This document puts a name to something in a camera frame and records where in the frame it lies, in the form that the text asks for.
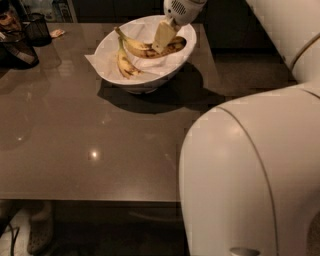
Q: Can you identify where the shelf with boxes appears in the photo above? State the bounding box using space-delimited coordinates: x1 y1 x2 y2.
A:
21 0 77 23

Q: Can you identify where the small crumpled wrapper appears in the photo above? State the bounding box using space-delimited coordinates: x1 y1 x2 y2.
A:
50 29 65 38

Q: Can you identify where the white paper bowl liner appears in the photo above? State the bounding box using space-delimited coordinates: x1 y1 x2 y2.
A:
86 15 197 84

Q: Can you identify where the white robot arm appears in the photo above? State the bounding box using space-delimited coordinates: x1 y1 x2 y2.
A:
179 0 320 256

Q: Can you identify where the spotted yellow banana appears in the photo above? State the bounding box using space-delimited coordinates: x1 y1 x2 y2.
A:
117 37 142 79
114 27 187 59

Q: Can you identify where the black floor cable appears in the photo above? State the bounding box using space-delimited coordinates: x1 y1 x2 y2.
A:
6 223 21 256

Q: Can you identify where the beige perforated clog shoe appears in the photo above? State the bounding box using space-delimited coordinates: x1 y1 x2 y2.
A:
27 201 53 255

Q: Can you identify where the black mesh desk tray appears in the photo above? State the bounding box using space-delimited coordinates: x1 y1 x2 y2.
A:
0 31 39 69

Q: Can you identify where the black mesh pen cup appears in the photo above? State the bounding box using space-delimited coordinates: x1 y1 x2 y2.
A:
21 13 52 47

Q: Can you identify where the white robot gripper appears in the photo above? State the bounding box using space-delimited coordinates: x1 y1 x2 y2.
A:
152 0 207 53

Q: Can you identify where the white ceramic bowl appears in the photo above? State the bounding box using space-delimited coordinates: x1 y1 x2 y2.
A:
86 25 197 94

